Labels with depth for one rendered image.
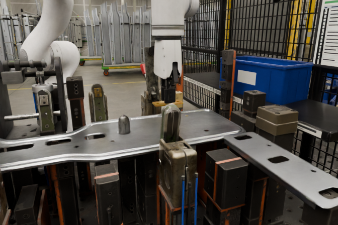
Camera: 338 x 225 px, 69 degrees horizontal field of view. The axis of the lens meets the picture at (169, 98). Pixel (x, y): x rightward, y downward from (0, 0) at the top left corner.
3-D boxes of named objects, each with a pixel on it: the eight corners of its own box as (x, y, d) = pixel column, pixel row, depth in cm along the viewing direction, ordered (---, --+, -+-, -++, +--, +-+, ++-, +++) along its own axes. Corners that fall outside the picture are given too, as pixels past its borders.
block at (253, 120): (245, 207, 81) (254, 122, 73) (225, 187, 92) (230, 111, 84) (253, 205, 82) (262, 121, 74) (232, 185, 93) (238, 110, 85)
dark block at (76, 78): (79, 197, 86) (65, 80, 75) (78, 186, 92) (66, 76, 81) (93, 194, 88) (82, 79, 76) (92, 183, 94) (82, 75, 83)
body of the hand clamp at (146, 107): (147, 190, 90) (145, 98, 80) (143, 180, 96) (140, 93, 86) (162, 187, 92) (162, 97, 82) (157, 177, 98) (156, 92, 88)
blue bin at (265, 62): (280, 105, 80) (285, 66, 76) (217, 87, 105) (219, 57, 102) (309, 98, 88) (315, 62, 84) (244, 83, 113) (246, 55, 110)
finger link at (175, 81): (168, 52, 63) (164, 66, 67) (177, 75, 59) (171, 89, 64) (172, 52, 63) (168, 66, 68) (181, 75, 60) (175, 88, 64)
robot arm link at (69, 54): (34, 97, 106) (25, 41, 99) (73, 89, 120) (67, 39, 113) (49, 102, 99) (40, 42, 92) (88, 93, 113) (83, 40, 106)
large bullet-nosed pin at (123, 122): (119, 140, 65) (118, 117, 63) (117, 135, 68) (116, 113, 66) (131, 138, 66) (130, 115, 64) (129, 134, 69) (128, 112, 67)
